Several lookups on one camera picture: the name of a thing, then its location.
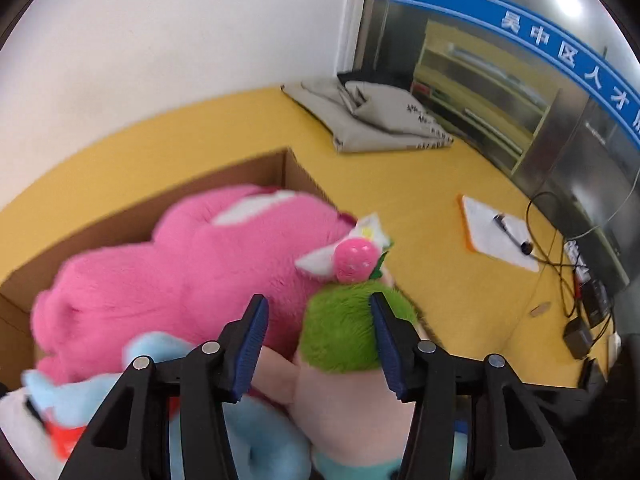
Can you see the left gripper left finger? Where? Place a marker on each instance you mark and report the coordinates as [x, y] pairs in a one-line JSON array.
[[128, 437]]

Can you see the black power adapter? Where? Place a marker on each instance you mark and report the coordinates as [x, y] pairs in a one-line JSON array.
[[578, 338]]

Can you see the white paper notepad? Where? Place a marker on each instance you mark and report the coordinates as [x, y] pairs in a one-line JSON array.
[[497, 235]]

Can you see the grey folded cloth bag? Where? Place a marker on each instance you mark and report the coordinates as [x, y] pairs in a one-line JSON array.
[[366, 117]]

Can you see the brown cardboard box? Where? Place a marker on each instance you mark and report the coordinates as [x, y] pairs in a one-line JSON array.
[[134, 224]]

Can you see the blue glass banner strip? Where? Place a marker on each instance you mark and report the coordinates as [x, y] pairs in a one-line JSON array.
[[555, 46]]

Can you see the white plush toy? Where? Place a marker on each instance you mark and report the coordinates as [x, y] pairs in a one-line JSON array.
[[25, 446]]

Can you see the green-haired peach plush doll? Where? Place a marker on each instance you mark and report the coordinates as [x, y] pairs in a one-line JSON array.
[[334, 388]]

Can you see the pink plush toy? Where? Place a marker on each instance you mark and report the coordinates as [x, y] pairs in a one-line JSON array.
[[209, 255]]

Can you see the blue plush bear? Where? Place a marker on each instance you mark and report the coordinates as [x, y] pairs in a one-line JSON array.
[[174, 412]]

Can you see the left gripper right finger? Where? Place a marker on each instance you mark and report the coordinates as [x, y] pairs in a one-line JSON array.
[[508, 436]]

